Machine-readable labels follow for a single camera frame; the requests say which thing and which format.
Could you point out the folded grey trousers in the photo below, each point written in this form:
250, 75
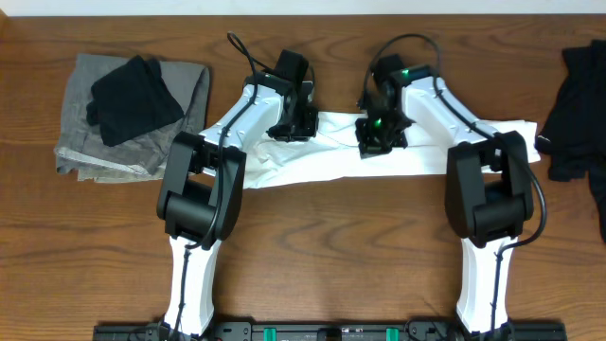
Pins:
143, 158

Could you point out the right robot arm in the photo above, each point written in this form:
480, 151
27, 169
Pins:
489, 185

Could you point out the white t-shirt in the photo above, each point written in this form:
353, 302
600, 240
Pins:
334, 154

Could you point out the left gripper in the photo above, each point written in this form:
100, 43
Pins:
311, 131

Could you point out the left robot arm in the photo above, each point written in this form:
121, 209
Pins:
201, 193

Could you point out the folded black cloth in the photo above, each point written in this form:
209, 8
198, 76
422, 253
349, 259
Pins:
130, 101

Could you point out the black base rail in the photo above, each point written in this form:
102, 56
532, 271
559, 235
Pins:
414, 330

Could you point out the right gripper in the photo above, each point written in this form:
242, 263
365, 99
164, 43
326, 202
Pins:
368, 146

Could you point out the black garment at right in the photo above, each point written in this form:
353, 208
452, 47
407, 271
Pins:
574, 132

